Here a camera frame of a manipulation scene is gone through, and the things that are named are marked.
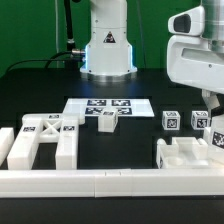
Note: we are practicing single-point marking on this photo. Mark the white tagged cube right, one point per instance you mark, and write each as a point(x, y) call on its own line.
point(199, 120)

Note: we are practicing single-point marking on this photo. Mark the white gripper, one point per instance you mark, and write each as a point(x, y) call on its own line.
point(195, 52)

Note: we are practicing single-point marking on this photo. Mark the white fence wall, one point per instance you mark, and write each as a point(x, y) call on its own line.
point(111, 183)
point(6, 142)

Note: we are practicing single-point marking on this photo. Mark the white tagged cube left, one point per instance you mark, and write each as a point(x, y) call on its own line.
point(171, 120)

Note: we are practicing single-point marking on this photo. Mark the white chair back frame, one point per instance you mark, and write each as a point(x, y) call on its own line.
point(62, 129)

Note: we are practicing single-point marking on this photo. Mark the white chair seat part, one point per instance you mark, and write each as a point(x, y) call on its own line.
point(184, 153)

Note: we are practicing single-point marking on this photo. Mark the white left fence wall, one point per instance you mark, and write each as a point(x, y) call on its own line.
point(6, 142)

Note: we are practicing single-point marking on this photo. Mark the white marker base plate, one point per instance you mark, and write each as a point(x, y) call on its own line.
point(125, 107)

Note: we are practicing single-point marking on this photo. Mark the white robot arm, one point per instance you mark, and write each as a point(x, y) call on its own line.
point(109, 54)

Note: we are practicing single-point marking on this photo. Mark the white tagged cube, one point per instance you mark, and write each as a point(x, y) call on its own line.
point(171, 120)
point(199, 120)

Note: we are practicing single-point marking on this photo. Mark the white front fence wall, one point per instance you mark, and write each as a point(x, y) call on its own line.
point(111, 183)

